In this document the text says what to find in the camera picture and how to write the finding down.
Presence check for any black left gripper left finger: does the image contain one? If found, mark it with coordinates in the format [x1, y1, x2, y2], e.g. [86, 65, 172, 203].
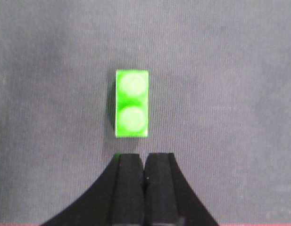
[44, 153, 144, 226]

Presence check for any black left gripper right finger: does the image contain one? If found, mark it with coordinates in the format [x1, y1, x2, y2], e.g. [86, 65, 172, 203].
[144, 153, 218, 226]

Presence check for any green two-stud toy block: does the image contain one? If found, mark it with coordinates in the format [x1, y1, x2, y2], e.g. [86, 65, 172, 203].
[115, 70, 149, 138]

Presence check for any dark grey conveyor belt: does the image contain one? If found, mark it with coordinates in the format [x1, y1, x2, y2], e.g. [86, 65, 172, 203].
[0, 0, 291, 225]

